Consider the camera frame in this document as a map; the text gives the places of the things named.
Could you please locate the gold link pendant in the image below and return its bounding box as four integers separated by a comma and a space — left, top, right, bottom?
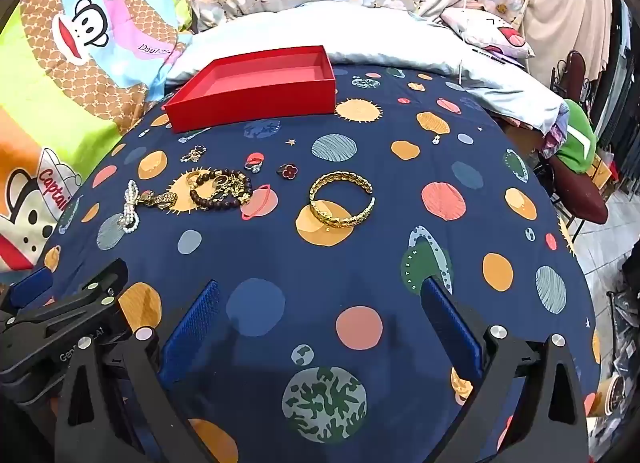
140, 190, 179, 212

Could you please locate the green cloth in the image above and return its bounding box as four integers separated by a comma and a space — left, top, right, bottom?
552, 99, 599, 175

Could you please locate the light blue pillow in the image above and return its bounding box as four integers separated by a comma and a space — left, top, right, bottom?
165, 0, 566, 136

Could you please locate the red shallow box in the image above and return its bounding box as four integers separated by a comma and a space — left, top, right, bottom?
161, 46, 337, 135

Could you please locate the gold chain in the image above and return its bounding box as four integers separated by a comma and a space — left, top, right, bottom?
187, 169, 254, 207

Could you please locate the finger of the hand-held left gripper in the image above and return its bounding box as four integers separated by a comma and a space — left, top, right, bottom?
15, 258, 131, 340
0, 267, 55, 325

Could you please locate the white cord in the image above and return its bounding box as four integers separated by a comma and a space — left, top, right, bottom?
456, 0, 472, 86

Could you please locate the pink cartoon pillow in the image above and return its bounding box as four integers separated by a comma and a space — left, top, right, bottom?
440, 6, 536, 62

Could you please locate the metal chair back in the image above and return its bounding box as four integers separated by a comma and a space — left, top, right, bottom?
550, 50, 601, 105

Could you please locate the beige curtain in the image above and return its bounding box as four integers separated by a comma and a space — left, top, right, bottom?
520, 0, 614, 89

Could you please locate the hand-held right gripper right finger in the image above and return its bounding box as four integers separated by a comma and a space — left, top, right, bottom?
415, 277, 590, 463

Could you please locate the white pearl bracelet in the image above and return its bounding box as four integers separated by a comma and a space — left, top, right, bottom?
121, 179, 142, 235

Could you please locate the cartoon monkey printed blanket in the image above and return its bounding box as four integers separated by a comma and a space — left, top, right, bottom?
0, 0, 194, 289

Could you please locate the brown wooden bead bracelet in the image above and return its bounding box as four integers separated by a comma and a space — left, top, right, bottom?
189, 169, 253, 212

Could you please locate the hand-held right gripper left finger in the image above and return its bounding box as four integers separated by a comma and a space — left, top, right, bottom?
52, 279, 241, 463

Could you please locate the gold woven bangle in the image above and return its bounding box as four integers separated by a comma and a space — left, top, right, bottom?
308, 171, 376, 229

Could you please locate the navy planet print bedsheet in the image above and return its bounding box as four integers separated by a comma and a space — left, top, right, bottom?
42, 63, 601, 463

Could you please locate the maroon chair seat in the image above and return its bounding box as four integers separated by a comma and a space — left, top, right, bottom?
549, 163, 609, 225

